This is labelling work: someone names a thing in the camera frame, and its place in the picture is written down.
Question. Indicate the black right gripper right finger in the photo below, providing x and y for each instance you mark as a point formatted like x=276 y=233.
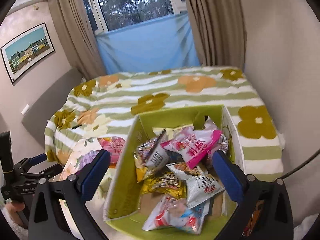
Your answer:
x=275 y=220

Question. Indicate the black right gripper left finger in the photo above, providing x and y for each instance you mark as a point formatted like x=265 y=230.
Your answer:
x=47 y=220

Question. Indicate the purple snack bag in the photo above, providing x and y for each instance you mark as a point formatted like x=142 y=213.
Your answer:
x=86 y=159

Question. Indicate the pink striped snack bag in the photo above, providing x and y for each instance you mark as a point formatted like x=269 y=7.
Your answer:
x=114 y=145

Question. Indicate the pink strawberry snack bag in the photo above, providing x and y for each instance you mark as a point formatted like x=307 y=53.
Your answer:
x=192 y=145

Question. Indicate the red brown TATTRE snack bag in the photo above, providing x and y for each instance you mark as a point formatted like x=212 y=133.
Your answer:
x=150 y=157

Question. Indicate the person's hand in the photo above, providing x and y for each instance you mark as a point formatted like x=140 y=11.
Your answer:
x=14 y=207

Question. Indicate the green cardboard box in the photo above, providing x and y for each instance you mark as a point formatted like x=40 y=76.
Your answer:
x=125 y=210

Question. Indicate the white grey snack bag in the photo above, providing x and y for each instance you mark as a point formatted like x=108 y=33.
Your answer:
x=201 y=186

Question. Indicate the white red blue snack bag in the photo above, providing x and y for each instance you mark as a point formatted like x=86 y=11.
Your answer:
x=174 y=213

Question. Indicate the yellow black snack bag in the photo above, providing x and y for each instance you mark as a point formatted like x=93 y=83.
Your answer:
x=165 y=183

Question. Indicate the floral striped bed blanket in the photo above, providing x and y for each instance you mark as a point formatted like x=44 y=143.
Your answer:
x=106 y=107

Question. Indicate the framed houses picture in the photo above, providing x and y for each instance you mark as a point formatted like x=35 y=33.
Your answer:
x=25 y=50

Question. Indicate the blue window cloth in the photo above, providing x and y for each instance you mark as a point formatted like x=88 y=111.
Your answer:
x=159 y=44

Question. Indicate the window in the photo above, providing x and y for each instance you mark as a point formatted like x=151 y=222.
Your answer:
x=109 y=15

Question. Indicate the beige curtain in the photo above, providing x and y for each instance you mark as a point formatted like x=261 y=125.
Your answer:
x=219 y=32

